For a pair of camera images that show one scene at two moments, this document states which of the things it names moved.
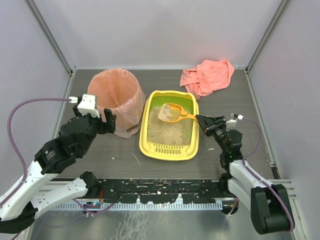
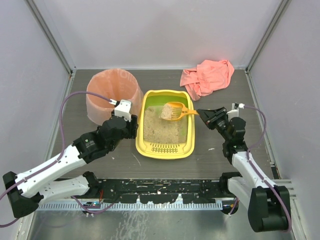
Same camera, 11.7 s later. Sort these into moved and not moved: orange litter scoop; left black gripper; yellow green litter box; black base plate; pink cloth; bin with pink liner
Moved: orange litter scoop; left black gripper; yellow green litter box
Not moved: pink cloth; bin with pink liner; black base plate
